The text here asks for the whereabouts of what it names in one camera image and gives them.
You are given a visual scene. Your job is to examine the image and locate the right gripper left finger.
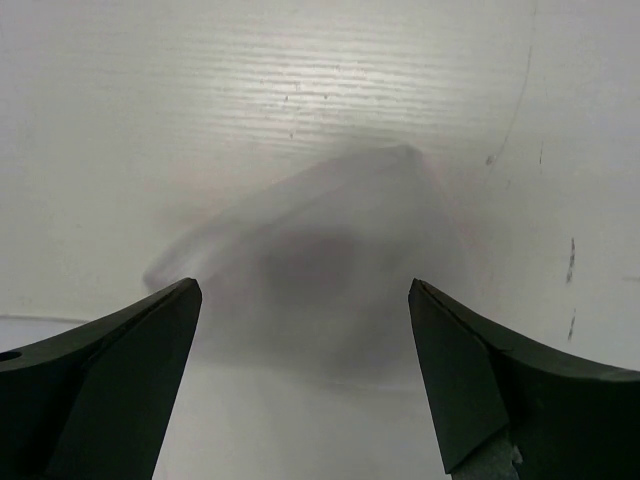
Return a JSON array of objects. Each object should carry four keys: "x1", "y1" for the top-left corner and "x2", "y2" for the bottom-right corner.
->
[{"x1": 1, "y1": 278, "x2": 202, "y2": 479}]

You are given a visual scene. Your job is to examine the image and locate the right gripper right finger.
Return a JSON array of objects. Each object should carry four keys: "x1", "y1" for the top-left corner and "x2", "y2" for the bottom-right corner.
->
[{"x1": 408, "y1": 280, "x2": 639, "y2": 479}]

